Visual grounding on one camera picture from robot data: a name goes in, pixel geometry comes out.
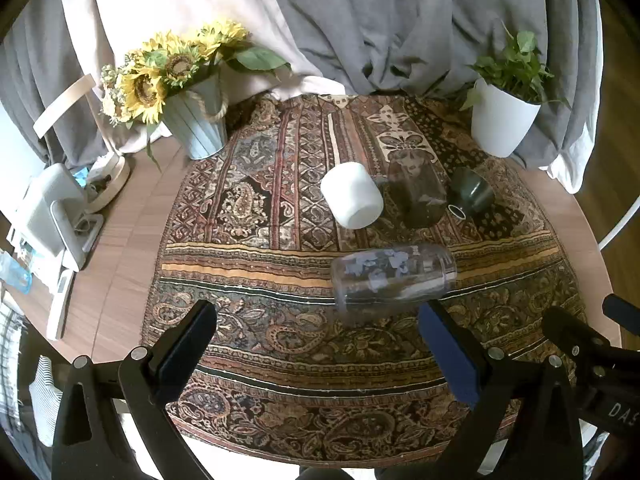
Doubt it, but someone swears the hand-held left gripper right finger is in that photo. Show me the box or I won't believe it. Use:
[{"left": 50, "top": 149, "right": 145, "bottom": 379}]
[{"left": 417, "top": 300, "right": 584, "bottom": 480}]

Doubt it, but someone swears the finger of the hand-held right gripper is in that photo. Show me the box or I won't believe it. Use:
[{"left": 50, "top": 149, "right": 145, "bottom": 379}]
[
  {"left": 602, "top": 294, "right": 640, "bottom": 322},
  {"left": 542, "top": 306, "right": 640, "bottom": 387}
]

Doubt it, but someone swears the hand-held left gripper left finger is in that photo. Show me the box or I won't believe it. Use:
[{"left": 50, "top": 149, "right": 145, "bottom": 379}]
[{"left": 52, "top": 300, "right": 218, "bottom": 480}]

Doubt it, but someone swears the clear glass jar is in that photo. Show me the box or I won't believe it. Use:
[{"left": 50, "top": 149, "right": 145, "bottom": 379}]
[{"left": 330, "top": 242, "right": 458, "bottom": 314}]

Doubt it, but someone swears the dark smoky glass cup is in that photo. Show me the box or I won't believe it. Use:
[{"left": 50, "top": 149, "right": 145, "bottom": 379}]
[{"left": 385, "top": 156, "right": 447, "bottom": 229}]

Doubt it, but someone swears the dark green cup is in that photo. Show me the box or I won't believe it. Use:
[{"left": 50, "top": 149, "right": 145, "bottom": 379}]
[{"left": 446, "top": 166, "right": 496, "bottom": 221}]

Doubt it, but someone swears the white cup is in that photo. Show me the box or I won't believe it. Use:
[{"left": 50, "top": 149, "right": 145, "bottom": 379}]
[{"left": 320, "top": 162, "right": 385, "bottom": 230}]

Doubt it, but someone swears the white curved bar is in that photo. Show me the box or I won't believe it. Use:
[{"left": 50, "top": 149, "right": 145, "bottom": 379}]
[{"left": 596, "top": 199, "right": 640, "bottom": 252}]

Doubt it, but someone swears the patterned paisley tablecloth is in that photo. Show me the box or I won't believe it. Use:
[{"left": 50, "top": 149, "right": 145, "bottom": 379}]
[{"left": 140, "top": 92, "right": 596, "bottom": 463}]

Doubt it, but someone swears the white flat device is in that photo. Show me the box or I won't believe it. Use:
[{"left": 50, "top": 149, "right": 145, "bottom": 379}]
[{"left": 46, "top": 267, "right": 77, "bottom": 342}]

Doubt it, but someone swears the white sheet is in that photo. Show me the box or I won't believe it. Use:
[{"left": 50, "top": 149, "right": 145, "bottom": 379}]
[{"left": 544, "top": 0, "right": 602, "bottom": 194}]

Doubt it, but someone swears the striped cloth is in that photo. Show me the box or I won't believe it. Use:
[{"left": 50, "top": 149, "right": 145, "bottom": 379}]
[{"left": 17, "top": 354, "right": 65, "bottom": 447}]

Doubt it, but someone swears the round wooden tray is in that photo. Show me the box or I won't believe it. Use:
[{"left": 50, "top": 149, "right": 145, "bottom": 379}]
[{"left": 84, "top": 152, "right": 132, "bottom": 214}]

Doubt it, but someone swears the blue translucent container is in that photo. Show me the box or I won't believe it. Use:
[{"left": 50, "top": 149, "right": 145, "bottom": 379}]
[{"left": 0, "top": 250, "right": 34, "bottom": 307}]

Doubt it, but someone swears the white desktop stand device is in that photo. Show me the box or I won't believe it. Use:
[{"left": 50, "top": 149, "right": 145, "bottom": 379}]
[{"left": 9, "top": 164, "right": 104, "bottom": 272}]

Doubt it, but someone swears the pale blue bucket vase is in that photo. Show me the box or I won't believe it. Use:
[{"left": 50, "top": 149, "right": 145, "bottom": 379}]
[{"left": 162, "top": 72, "right": 231, "bottom": 160}]

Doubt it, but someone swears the white plant pot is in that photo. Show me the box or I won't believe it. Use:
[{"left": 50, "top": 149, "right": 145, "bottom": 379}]
[{"left": 470, "top": 77, "right": 542, "bottom": 159}]

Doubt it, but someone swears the green leafy plant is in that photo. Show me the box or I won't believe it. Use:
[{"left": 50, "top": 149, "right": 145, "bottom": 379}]
[{"left": 459, "top": 22, "right": 572, "bottom": 112}]

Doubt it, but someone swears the sunflower bouquet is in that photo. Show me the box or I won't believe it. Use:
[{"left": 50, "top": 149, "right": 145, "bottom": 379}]
[{"left": 99, "top": 20, "right": 294, "bottom": 173}]

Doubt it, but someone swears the grey blanket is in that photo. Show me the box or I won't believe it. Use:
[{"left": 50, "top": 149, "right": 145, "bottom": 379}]
[{"left": 0, "top": 0, "right": 601, "bottom": 173}]

